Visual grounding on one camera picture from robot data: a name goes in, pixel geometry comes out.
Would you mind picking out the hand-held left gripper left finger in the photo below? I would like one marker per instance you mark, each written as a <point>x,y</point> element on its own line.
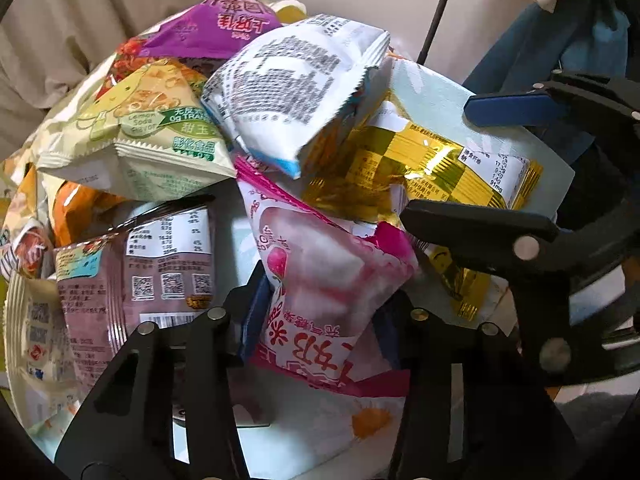
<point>257,305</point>

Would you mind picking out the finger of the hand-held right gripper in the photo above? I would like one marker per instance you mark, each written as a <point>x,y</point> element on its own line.
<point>505,107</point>
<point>470,230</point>

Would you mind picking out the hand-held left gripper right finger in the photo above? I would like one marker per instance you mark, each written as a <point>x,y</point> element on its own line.
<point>387,335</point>

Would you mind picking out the pink snack packet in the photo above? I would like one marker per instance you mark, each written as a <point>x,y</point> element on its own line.
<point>320,280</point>

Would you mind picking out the yellow snack packet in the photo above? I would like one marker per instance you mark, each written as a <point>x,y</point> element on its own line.
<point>462,285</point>

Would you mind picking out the blue garment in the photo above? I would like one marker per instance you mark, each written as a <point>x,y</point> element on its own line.
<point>540,45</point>

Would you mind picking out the gold checkered snack packet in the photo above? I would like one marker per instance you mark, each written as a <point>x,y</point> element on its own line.
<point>425,160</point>

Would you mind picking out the mauve snack packet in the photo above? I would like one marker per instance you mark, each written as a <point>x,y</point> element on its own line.
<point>160,265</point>

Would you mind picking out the light blue daisy cloth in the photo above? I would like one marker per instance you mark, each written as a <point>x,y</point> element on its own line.
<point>320,425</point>

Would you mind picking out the orange snack packet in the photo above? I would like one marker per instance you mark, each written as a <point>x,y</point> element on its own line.
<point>75,210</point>

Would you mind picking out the pale green snack packet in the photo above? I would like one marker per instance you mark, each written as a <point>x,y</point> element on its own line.
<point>145,130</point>

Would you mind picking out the white snack packet blue edge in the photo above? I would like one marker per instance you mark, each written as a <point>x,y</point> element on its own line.
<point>290,80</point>

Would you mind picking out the cream snack packet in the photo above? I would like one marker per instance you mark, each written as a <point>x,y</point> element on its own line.
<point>35,340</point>

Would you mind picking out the red and white snack packet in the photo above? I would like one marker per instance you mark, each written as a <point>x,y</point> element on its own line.
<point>25,240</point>

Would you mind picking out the red-orange snack packet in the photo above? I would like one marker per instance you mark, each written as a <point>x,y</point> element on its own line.
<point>132,57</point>

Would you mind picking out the purple snack packet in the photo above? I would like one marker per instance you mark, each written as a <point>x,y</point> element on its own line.
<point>215,30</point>

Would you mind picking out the beige pillow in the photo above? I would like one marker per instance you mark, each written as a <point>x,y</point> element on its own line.
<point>70,15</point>

